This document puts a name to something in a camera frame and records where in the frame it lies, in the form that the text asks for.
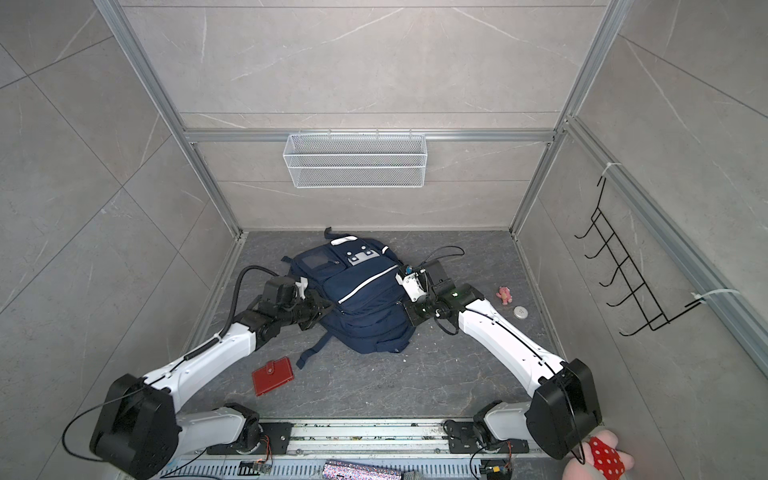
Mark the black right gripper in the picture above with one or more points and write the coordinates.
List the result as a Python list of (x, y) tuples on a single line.
[(415, 318)]

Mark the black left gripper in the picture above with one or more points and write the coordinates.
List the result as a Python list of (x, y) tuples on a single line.
[(316, 307)]

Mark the red wallet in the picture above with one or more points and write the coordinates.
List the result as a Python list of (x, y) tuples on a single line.
[(272, 375)]

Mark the navy blue student backpack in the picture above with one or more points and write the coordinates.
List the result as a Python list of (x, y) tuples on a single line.
[(358, 276)]

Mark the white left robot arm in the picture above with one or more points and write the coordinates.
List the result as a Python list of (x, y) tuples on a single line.
[(141, 427)]

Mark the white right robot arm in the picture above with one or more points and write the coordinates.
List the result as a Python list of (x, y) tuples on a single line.
[(563, 408)]

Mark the small pink toy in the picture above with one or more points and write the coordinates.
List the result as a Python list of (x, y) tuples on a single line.
[(504, 295)]

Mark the small white round object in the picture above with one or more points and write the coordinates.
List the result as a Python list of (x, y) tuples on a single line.
[(520, 312)]

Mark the purple glitter microphone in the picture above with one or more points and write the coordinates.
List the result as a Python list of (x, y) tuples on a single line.
[(342, 470)]

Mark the pink plush toy red heart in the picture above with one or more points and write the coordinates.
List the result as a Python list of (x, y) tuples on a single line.
[(598, 458)]

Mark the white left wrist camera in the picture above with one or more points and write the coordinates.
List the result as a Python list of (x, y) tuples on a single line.
[(301, 287)]

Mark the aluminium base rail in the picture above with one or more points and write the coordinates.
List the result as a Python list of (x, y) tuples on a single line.
[(420, 448)]

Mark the white wire mesh basket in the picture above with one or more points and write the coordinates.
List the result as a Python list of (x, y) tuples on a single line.
[(359, 160)]

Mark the black wall hook rack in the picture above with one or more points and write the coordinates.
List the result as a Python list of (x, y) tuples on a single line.
[(627, 273)]

